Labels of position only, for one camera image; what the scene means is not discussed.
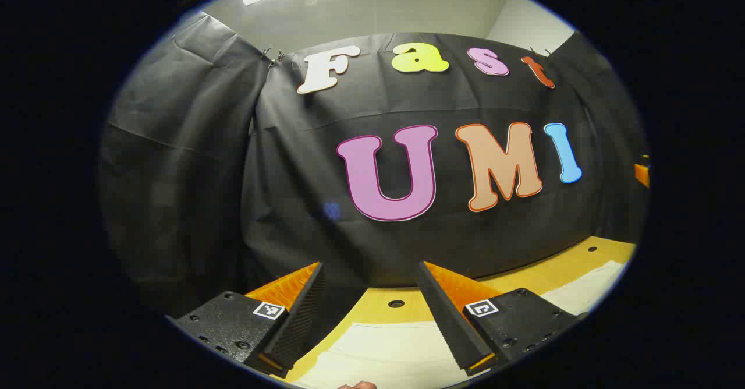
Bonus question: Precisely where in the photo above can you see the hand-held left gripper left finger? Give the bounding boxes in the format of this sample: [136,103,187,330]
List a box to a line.
[175,262,325,377]

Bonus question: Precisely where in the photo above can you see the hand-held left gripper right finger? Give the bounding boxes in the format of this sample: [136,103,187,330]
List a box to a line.
[417,261,583,376]

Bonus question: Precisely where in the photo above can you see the white jeans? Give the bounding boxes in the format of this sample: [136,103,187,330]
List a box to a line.
[291,260,626,389]

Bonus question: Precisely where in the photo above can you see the black backdrop cloth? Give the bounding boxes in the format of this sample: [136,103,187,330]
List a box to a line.
[98,13,650,320]

